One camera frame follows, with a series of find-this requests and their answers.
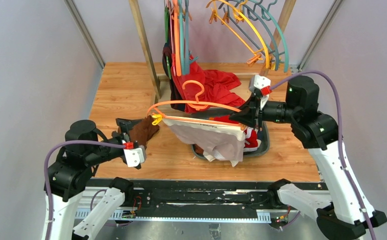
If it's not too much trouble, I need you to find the red underwear white trim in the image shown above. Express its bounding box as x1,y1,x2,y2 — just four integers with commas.
213,115,262,153

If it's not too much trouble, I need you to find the pale pink underwear cream waistband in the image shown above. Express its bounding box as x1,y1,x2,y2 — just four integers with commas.
162,119,245,153

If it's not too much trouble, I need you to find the orange plastic hanger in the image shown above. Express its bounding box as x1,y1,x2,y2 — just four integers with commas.
172,0,182,77
146,80,241,124

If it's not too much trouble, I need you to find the teal plastic clip hanger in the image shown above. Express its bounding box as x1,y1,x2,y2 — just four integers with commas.
243,0,296,73

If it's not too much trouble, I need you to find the blue-grey plastic clip hanger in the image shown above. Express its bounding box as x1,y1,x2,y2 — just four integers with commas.
226,0,281,71

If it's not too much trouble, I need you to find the brown underwear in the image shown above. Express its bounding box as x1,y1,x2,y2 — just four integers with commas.
192,144,244,167

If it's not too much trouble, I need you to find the yellow plastic clip hanger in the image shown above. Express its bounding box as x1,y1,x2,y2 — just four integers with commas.
206,0,272,69

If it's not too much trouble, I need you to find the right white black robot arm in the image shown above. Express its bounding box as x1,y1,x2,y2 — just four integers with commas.
229,74,387,240

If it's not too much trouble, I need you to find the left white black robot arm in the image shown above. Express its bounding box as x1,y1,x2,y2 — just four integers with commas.
42,118,146,240

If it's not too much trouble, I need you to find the teal plastic hanger pair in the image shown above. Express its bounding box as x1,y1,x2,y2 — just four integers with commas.
177,0,198,76

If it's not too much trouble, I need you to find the brown cloth on table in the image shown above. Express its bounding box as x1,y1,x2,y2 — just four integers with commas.
115,115,160,149

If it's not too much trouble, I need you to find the grey plastic basin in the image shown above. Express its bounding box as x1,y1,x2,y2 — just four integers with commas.
191,107,270,158

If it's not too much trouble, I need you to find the large red garment hanging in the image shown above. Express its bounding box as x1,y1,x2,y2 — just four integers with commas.
182,61,245,107

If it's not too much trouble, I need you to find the dark navy garment hanging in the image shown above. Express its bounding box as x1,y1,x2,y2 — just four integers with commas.
162,5,186,101

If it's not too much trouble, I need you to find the wooden clothes rack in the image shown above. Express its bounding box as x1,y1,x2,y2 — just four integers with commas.
128,0,290,114

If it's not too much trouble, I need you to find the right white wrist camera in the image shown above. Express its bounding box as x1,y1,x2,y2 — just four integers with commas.
248,74,272,110

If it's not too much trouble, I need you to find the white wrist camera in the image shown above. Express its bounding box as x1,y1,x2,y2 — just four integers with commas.
248,74,272,110
123,145,147,170

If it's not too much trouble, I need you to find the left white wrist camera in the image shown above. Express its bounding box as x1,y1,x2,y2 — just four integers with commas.
123,145,147,170

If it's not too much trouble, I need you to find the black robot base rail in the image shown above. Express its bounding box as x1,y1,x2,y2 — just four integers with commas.
74,178,330,229

